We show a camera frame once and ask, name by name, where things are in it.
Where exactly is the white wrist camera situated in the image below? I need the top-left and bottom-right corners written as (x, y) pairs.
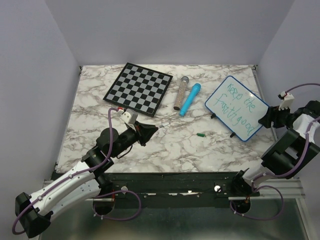
top-left (120, 109), bottom-right (138, 127)
top-left (278, 91), bottom-right (295, 111)

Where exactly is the green marker cap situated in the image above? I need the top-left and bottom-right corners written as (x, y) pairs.
top-left (196, 133), bottom-right (206, 137)

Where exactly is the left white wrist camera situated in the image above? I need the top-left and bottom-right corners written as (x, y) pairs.
top-left (120, 109), bottom-right (138, 127)

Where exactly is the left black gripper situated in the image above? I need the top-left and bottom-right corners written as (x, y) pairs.
top-left (110, 120), bottom-right (159, 158)

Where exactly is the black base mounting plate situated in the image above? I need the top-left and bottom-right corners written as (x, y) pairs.
top-left (51, 171), bottom-right (262, 210)

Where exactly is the blue framed whiteboard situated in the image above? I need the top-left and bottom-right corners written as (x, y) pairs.
top-left (204, 75), bottom-right (269, 142)

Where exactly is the green white marker pen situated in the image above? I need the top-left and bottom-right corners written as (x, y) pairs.
top-left (157, 122), bottom-right (170, 129)

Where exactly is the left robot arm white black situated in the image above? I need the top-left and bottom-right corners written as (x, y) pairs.
top-left (12, 120), bottom-right (159, 238)

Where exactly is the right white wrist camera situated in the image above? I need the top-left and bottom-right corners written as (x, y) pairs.
top-left (278, 91), bottom-right (295, 111)

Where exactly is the blue toy microphone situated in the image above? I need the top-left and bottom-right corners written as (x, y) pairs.
top-left (179, 83), bottom-right (201, 117)

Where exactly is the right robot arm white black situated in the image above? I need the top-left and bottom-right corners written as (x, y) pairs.
top-left (230, 100), bottom-right (320, 196)

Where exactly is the black grey chessboard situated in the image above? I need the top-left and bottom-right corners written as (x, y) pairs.
top-left (103, 62), bottom-right (173, 118)

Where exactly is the glitter tube silver cap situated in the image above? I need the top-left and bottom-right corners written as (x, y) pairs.
top-left (173, 76), bottom-right (189, 111)

